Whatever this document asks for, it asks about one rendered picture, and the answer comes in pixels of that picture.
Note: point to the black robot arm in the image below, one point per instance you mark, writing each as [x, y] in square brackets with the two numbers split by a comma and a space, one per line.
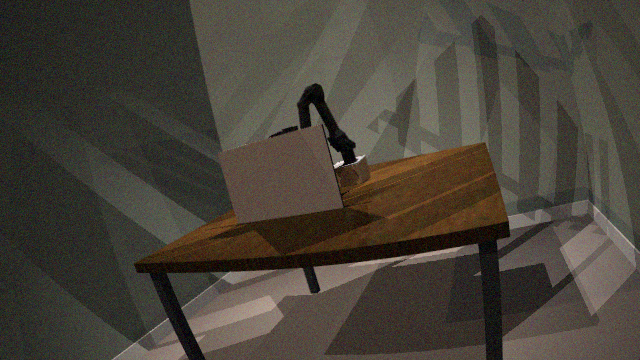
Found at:
[337, 138]

